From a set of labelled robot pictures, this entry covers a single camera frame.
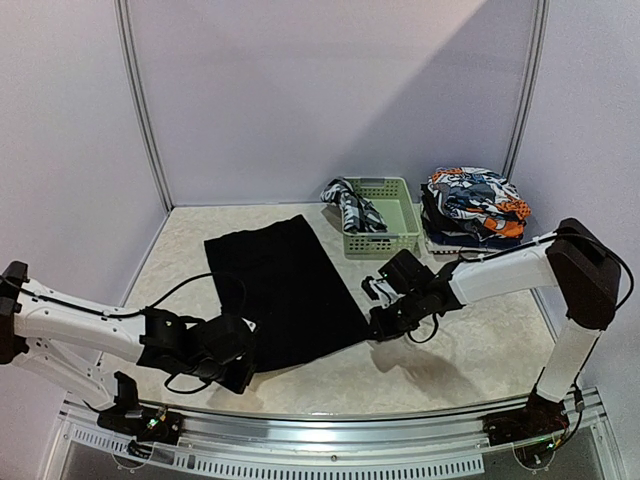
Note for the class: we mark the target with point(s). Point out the black white patterned garment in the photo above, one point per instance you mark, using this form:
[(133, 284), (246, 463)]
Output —
[(358, 213)]

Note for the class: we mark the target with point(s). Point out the dark folded clothes stack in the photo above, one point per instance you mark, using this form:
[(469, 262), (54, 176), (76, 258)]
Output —
[(445, 234)]

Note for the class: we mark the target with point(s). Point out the black t-shirt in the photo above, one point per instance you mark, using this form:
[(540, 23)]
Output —
[(280, 278)]

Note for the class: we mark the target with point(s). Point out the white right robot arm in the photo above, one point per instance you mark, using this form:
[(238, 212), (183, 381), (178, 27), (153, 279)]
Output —
[(593, 281)]

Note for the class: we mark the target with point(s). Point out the right corner wall post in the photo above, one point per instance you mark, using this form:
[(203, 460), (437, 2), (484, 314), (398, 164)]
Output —
[(530, 74)]

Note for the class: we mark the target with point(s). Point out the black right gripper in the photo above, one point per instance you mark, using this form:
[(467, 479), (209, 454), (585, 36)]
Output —
[(382, 322)]

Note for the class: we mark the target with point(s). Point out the corner wall post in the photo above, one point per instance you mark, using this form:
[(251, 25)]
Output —
[(141, 110), (530, 74)]

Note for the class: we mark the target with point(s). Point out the orange blue patterned folded garment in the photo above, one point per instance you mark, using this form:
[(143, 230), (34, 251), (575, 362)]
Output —
[(480, 201)]

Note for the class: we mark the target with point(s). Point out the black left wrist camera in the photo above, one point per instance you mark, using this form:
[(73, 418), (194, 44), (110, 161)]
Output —
[(226, 338)]

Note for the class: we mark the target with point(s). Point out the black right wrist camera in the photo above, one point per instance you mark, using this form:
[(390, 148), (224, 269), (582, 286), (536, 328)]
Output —
[(399, 276)]

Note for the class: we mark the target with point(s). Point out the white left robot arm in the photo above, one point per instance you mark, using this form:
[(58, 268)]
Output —
[(39, 325)]

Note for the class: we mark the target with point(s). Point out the pale green plastic laundry basket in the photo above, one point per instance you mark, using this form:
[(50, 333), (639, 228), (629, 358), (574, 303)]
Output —
[(390, 196)]

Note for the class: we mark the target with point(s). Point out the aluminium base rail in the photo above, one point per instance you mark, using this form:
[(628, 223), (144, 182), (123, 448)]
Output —
[(445, 444)]

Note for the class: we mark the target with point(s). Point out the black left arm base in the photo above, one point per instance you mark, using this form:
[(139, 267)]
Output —
[(145, 424)]

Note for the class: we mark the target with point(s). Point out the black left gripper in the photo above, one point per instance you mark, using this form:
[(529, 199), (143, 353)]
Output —
[(238, 383)]

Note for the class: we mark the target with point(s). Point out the left corner wall post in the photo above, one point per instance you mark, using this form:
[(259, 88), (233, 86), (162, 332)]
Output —
[(141, 110)]

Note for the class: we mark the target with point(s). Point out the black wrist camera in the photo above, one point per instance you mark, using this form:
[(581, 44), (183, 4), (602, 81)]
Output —
[(226, 338), (399, 276)]

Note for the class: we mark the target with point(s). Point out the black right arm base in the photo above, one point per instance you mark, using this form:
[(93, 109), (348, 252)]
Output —
[(539, 417)]

